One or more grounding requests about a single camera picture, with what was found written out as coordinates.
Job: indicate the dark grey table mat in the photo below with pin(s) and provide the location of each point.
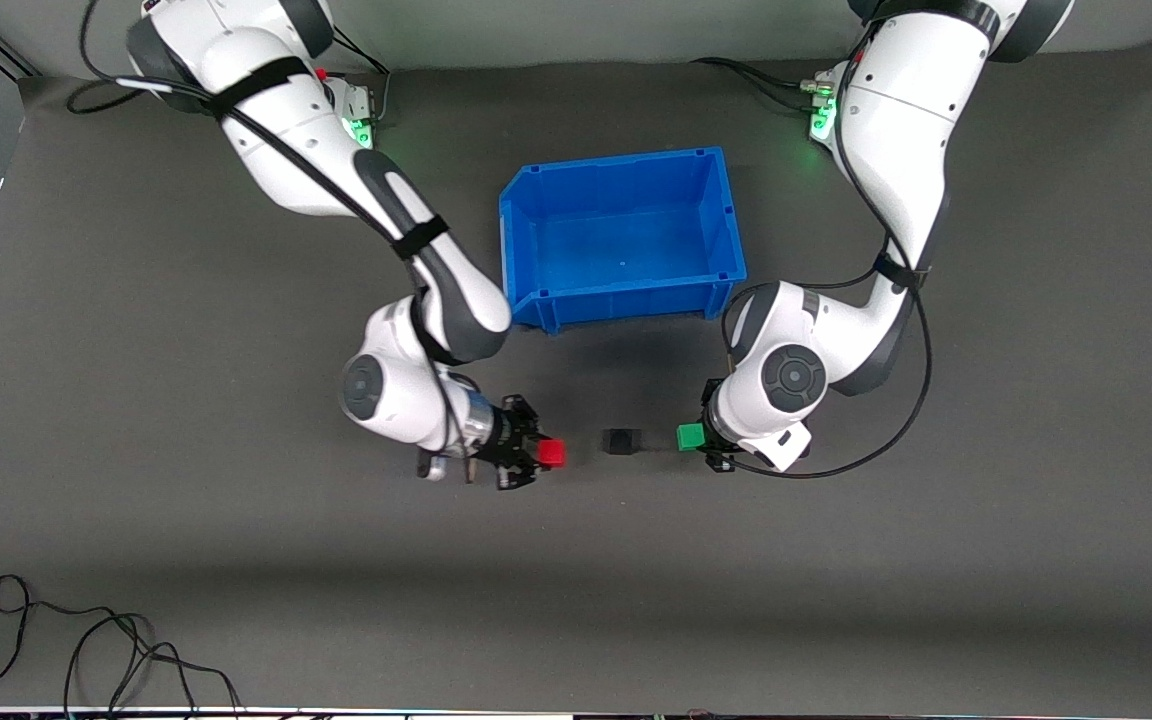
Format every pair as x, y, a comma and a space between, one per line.
576, 560

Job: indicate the small red cube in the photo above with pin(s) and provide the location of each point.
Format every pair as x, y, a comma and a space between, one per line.
552, 454

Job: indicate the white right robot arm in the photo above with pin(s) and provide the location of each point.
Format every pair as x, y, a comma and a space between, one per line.
276, 130

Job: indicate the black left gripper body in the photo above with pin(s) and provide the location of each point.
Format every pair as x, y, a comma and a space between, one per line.
712, 449

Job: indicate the blue plastic storage bin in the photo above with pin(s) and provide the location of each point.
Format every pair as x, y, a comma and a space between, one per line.
626, 250

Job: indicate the small green cube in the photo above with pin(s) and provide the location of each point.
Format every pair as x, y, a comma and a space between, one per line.
690, 437

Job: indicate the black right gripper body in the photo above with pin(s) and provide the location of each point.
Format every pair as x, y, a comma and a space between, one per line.
508, 440

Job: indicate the small black cube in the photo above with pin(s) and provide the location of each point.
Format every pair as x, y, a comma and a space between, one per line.
621, 441

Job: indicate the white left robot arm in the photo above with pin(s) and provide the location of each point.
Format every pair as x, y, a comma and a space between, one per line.
896, 130

